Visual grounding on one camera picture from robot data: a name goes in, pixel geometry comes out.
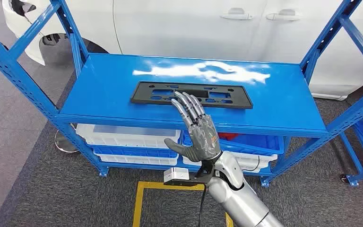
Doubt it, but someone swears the chrome stanchion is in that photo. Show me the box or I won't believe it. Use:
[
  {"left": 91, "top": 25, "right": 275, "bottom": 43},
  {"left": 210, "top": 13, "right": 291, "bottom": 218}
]
[{"left": 54, "top": 123, "right": 80, "bottom": 154}]

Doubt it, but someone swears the white car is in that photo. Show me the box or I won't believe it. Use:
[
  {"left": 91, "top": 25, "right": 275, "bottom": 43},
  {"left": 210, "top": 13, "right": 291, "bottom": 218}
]
[{"left": 1, "top": 0, "right": 363, "bottom": 101}]

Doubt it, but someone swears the red plastic part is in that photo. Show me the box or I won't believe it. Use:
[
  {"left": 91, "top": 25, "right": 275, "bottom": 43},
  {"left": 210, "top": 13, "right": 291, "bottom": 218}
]
[{"left": 218, "top": 132, "right": 240, "bottom": 141}]

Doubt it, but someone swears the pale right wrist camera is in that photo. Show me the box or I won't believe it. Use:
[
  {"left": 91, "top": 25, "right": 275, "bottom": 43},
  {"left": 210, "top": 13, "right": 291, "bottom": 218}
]
[{"left": 164, "top": 167, "right": 190, "bottom": 183}]

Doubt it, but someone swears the black plastic car part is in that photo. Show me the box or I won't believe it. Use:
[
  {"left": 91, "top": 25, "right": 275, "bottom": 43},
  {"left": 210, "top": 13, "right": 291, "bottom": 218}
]
[{"left": 130, "top": 81, "right": 253, "bottom": 110}]

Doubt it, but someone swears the black camera cable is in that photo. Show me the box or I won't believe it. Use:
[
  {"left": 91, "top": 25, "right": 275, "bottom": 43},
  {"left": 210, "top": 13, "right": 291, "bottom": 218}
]
[{"left": 198, "top": 184, "right": 208, "bottom": 227}]

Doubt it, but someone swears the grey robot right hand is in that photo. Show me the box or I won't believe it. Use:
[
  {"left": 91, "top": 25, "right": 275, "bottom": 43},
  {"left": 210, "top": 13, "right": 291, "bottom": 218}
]
[{"left": 164, "top": 91, "right": 224, "bottom": 163}]

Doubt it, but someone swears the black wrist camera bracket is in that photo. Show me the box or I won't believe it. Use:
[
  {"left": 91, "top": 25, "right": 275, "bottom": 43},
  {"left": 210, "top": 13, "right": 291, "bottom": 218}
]
[{"left": 164, "top": 158, "right": 223, "bottom": 188}]

